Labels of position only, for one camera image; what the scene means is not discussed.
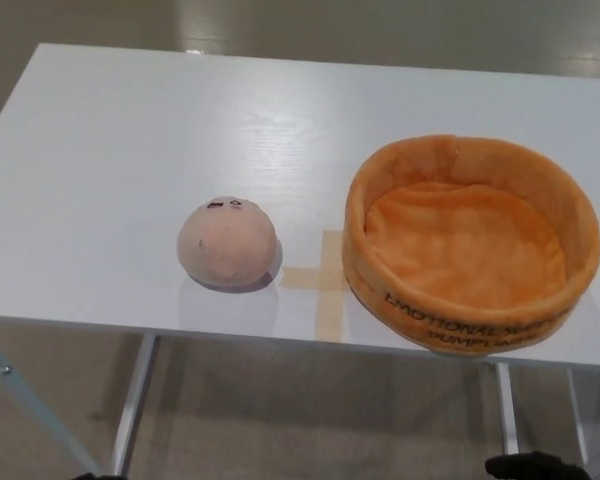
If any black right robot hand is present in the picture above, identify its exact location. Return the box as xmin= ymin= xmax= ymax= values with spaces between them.
xmin=484 ymin=450 xmax=564 ymax=480

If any pink round plush toy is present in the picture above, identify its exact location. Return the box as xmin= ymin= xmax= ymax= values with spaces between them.
xmin=176 ymin=198 xmax=285 ymax=293

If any orange plush round basket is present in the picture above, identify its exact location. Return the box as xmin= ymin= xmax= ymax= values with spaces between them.
xmin=342 ymin=130 xmax=600 ymax=358

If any white table leg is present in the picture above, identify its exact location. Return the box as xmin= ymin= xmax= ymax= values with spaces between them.
xmin=113 ymin=333 xmax=161 ymax=475
xmin=494 ymin=361 xmax=520 ymax=447
xmin=566 ymin=366 xmax=594 ymax=452

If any grey slanted table leg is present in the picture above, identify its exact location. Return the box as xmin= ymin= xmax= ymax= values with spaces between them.
xmin=0 ymin=327 xmax=102 ymax=477

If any beige masking tape strip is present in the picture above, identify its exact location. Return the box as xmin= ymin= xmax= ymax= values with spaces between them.
xmin=280 ymin=265 xmax=352 ymax=292
xmin=313 ymin=229 xmax=350 ymax=344

